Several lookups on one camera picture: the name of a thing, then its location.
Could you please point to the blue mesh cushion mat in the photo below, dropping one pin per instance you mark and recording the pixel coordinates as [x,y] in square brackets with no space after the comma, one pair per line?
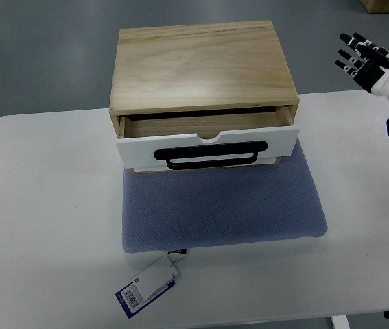
[226,206]

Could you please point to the light wood drawer cabinet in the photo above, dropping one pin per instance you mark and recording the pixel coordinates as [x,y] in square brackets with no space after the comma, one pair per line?
[200,68]

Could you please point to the white blue price tag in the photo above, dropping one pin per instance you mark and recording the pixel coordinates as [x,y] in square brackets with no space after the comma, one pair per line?
[150,284]

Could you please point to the cardboard box corner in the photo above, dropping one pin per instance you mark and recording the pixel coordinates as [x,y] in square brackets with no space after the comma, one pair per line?
[376,6]

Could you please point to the white table leg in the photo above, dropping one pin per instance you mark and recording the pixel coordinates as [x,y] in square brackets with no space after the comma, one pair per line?
[340,322]

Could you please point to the white lower drawer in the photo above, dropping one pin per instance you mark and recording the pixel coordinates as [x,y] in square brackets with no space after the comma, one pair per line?
[191,166]

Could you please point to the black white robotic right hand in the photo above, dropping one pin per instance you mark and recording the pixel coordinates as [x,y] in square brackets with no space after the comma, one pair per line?
[370,69]

